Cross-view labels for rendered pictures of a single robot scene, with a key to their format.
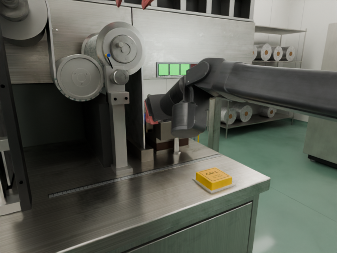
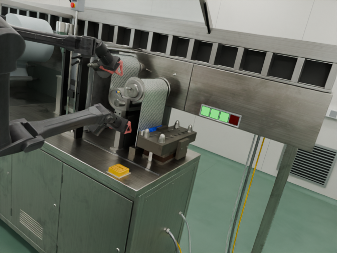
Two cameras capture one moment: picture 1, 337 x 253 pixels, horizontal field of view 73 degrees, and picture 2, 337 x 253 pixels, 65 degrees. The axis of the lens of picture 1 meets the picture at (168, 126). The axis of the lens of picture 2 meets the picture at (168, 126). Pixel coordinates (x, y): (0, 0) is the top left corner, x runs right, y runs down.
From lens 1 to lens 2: 1.23 m
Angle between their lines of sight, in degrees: 56
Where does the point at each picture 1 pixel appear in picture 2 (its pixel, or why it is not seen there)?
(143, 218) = (78, 158)
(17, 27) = (103, 73)
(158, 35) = (207, 85)
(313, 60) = not seen: outside the picture
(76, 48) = not seen: hidden behind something
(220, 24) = (274, 87)
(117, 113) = not seen: hidden behind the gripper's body
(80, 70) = (116, 95)
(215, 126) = (274, 191)
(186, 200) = (96, 165)
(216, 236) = (109, 202)
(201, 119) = (93, 127)
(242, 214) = (125, 204)
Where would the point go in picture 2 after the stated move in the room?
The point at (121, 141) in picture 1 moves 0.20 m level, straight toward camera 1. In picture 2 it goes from (118, 134) to (83, 137)
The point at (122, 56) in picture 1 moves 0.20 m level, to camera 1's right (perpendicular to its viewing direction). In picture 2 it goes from (130, 94) to (145, 104)
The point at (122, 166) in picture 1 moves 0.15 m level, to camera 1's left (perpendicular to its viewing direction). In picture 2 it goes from (116, 147) to (108, 137)
